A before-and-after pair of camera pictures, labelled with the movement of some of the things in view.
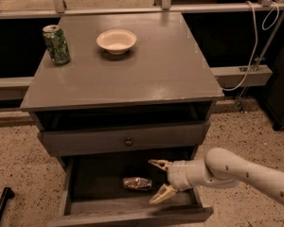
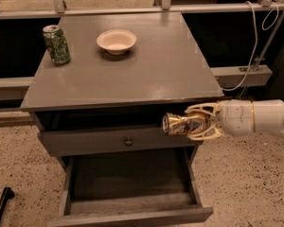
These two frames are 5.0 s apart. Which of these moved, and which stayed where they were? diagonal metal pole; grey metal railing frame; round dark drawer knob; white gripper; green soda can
Moved: white gripper
Stayed: round dark drawer knob; grey metal railing frame; diagonal metal pole; green soda can
